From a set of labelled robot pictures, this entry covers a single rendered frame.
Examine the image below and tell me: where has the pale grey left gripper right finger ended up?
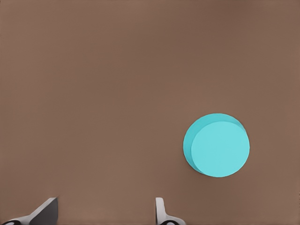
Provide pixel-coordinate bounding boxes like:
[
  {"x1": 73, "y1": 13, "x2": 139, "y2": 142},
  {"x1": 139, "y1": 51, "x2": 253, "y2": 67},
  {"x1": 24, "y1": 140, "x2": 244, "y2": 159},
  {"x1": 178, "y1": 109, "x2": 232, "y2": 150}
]
[{"x1": 155, "y1": 197, "x2": 186, "y2": 225}]

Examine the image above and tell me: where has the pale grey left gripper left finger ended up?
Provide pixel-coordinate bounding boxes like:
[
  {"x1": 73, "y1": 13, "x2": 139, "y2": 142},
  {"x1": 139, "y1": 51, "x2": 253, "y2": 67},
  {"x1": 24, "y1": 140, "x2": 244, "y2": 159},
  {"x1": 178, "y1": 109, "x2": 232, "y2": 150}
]
[{"x1": 0, "y1": 197, "x2": 59, "y2": 225}]

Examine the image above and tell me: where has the blue plate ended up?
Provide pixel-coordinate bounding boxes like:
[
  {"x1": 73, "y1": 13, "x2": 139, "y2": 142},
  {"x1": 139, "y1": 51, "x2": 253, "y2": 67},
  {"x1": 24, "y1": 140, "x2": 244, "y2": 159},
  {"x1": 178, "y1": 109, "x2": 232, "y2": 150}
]
[{"x1": 182, "y1": 113, "x2": 251, "y2": 178}]

